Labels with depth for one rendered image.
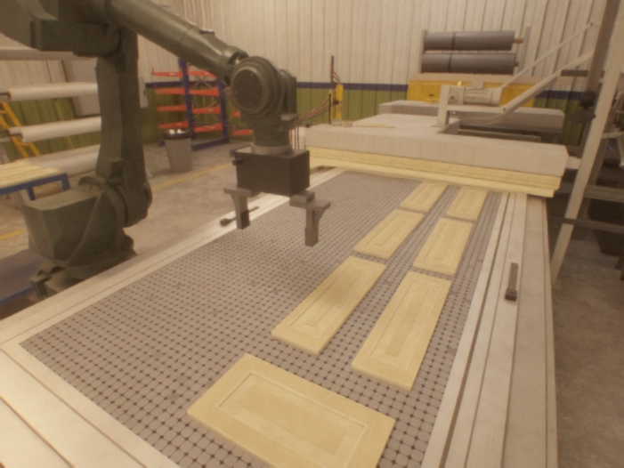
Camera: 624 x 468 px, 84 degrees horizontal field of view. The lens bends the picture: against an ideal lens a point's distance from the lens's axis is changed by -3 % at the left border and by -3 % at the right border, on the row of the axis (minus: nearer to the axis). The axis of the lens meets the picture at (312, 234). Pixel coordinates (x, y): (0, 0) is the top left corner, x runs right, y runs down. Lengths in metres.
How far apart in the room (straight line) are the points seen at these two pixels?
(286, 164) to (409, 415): 0.81
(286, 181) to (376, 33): 6.92
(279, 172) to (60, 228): 1.20
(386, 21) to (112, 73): 6.43
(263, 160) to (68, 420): 0.93
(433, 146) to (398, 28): 4.83
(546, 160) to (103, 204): 2.94
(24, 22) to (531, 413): 2.15
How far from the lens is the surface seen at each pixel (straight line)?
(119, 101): 2.04
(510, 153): 3.18
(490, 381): 1.28
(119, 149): 2.09
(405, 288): 1.57
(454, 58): 6.75
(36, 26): 1.79
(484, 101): 3.98
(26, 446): 1.29
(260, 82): 1.11
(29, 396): 1.39
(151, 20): 1.50
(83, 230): 2.09
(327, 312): 1.39
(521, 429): 1.23
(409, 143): 3.29
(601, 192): 3.50
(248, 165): 1.24
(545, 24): 7.45
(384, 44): 7.88
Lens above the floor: 1.73
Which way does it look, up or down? 25 degrees down
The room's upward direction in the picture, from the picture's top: straight up
